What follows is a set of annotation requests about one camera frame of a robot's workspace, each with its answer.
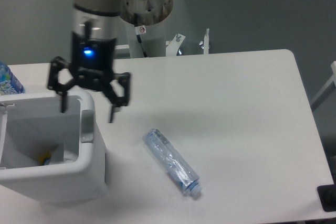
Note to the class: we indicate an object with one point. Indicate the white frame at right edge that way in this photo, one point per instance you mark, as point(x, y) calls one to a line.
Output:
point(324, 91)

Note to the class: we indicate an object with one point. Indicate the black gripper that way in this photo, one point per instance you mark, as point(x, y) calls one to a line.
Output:
point(91, 67)

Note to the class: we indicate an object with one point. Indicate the clear plastic wrapper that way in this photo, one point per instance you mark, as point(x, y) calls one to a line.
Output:
point(63, 154)

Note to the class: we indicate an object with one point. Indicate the white metal table frame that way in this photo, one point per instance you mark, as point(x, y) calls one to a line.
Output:
point(178, 46)

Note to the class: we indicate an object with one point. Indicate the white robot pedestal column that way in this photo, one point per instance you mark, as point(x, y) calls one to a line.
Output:
point(146, 18)

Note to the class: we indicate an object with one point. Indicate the crushed clear plastic bottle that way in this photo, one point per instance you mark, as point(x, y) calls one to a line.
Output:
point(173, 163)

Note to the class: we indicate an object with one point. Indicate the colourful snack package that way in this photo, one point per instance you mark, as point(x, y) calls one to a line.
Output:
point(44, 158)

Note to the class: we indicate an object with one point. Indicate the white plastic trash can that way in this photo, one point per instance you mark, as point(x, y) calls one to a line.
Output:
point(32, 124)

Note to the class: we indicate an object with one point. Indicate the black clamp at table edge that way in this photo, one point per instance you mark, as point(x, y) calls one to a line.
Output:
point(327, 197)

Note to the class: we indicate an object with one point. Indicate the blue labelled water bottle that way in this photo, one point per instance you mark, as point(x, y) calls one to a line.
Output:
point(9, 83)

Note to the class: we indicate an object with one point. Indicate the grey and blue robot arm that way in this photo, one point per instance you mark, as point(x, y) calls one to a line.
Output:
point(94, 37)

